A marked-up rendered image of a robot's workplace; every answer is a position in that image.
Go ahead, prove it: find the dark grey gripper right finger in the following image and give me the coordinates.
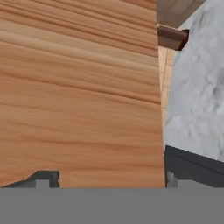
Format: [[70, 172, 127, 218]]
[[164, 144, 224, 189]]

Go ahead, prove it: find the dark brown cabinet handle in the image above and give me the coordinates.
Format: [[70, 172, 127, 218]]
[[157, 24, 191, 52]]

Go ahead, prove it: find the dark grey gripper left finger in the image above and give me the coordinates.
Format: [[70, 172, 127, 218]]
[[0, 170, 61, 189]]

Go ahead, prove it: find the light wooden cabinet door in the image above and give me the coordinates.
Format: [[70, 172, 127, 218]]
[[0, 0, 166, 189]]

